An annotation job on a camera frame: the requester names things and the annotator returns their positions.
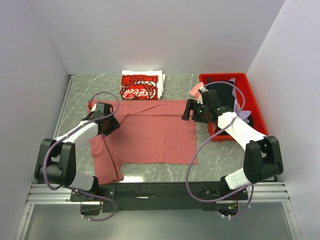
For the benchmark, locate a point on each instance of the lavender shirt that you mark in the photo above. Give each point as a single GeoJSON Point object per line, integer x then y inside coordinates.
{"type": "Point", "coordinates": [244, 114]}

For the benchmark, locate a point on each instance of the black base crossbar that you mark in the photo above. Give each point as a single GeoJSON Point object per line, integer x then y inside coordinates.
{"type": "Point", "coordinates": [148, 196]}

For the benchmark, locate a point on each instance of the light salmon pink shirt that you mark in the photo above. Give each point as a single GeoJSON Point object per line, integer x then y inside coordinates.
{"type": "Point", "coordinates": [194, 92]}

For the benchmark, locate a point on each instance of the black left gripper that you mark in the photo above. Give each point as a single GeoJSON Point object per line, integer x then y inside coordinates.
{"type": "Point", "coordinates": [114, 125]}

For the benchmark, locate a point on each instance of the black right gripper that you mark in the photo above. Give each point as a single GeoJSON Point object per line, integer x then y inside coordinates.
{"type": "Point", "coordinates": [193, 105]}

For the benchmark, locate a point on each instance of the aluminium rail frame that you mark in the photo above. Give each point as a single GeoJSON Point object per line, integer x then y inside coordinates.
{"type": "Point", "coordinates": [49, 215]}

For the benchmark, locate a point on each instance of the dusty rose t-shirt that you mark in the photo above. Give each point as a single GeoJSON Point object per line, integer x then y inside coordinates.
{"type": "Point", "coordinates": [150, 132]}

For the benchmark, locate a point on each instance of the red plastic bin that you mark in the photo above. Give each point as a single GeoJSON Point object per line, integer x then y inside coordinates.
{"type": "Point", "coordinates": [243, 84]}

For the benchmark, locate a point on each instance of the folded red white Coca-Cola shirt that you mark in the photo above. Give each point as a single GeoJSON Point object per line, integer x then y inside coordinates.
{"type": "Point", "coordinates": [142, 85]}

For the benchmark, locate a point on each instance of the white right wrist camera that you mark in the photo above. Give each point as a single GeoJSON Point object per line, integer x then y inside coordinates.
{"type": "Point", "coordinates": [202, 89]}

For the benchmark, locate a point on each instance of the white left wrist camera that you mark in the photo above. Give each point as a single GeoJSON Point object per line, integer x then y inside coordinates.
{"type": "Point", "coordinates": [92, 106]}

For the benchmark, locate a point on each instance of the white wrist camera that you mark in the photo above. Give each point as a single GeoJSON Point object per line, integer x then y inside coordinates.
{"type": "Point", "coordinates": [202, 89]}
{"type": "Point", "coordinates": [92, 106]}

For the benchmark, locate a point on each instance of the black shirt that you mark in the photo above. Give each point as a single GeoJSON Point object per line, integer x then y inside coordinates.
{"type": "Point", "coordinates": [224, 93]}

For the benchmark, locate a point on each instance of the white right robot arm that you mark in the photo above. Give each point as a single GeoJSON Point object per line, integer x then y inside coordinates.
{"type": "Point", "coordinates": [262, 154]}

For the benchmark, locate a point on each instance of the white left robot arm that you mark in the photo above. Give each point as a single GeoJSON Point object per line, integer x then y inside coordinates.
{"type": "Point", "coordinates": [56, 161]}

